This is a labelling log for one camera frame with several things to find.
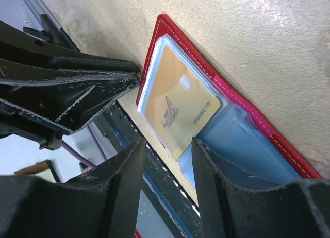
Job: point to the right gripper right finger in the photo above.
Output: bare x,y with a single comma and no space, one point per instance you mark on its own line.
235,203

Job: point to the red leather card holder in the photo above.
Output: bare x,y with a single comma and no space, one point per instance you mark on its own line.
238,131

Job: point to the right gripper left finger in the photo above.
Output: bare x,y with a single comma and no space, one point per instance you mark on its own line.
102,202

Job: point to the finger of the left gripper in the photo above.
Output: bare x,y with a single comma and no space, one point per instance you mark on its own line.
62,99
37,48

